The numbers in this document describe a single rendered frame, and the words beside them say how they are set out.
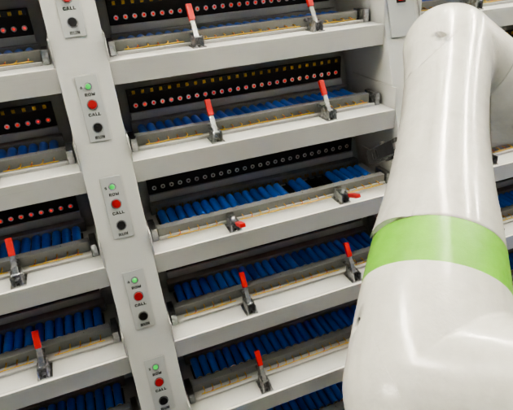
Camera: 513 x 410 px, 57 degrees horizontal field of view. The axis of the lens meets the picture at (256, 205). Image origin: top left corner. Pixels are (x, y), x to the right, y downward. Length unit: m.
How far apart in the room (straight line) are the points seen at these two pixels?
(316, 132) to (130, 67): 0.41
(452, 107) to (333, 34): 0.63
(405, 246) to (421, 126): 0.15
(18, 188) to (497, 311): 0.82
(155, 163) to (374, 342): 0.70
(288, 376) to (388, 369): 0.87
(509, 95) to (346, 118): 0.51
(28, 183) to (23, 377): 0.39
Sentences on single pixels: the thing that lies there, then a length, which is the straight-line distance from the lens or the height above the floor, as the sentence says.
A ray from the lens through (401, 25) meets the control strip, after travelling 1.20.
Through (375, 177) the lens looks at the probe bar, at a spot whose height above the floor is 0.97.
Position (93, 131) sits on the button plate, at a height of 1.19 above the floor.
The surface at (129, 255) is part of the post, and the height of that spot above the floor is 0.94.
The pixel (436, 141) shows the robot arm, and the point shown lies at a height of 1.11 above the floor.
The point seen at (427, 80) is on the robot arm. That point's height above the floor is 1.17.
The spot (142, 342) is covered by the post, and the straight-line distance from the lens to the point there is 1.04.
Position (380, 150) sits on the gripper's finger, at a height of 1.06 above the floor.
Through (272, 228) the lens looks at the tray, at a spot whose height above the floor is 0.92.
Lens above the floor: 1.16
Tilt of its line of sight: 10 degrees down
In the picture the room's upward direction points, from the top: 11 degrees counter-clockwise
